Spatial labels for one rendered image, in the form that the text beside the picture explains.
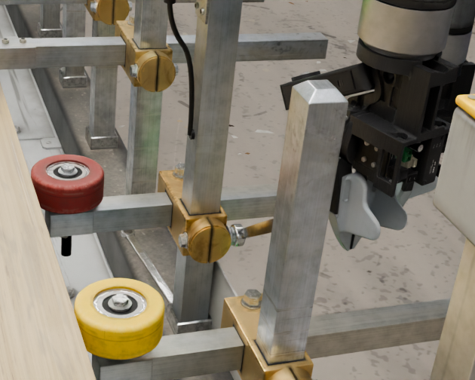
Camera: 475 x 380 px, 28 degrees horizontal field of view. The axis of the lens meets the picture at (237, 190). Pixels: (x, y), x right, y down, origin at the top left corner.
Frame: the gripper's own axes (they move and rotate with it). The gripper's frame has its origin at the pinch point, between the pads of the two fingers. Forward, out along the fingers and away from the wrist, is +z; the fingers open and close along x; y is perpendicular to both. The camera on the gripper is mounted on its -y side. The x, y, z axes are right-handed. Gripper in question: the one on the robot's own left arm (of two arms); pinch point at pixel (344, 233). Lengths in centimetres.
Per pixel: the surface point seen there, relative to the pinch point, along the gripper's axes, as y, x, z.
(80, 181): -26.7, -13.2, 3.8
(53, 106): -90, 20, 28
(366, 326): 3.6, 1.6, 9.4
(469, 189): 25.5, -21.5, -23.4
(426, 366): -48, 98, 95
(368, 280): -82, 112, 95
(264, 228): -12.3, 1.2, 6.4
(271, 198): -19.9, 9.3, 8.8
